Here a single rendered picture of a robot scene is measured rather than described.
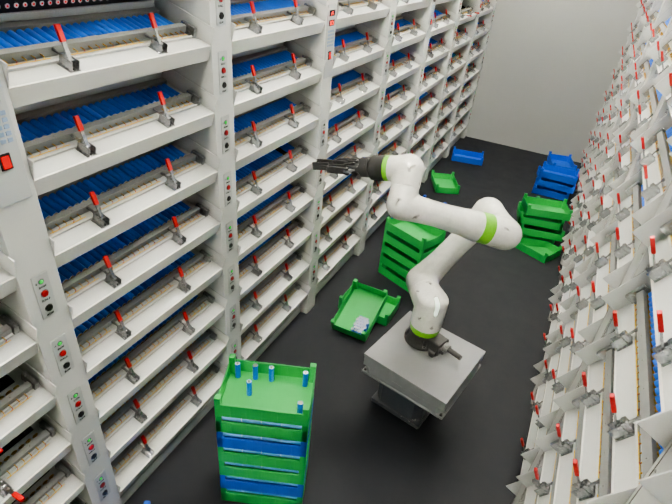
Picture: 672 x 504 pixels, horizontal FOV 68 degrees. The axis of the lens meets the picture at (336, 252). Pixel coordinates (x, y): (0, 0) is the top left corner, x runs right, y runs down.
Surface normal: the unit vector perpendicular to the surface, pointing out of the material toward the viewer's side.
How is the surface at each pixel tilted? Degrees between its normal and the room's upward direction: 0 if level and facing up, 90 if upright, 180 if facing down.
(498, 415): 0
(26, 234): 90
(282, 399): 0
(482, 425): 0
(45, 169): 18
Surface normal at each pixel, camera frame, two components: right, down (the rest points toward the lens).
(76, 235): 0.35, -0.70
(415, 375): 0.11, -0.83
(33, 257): 0.89, 0.31
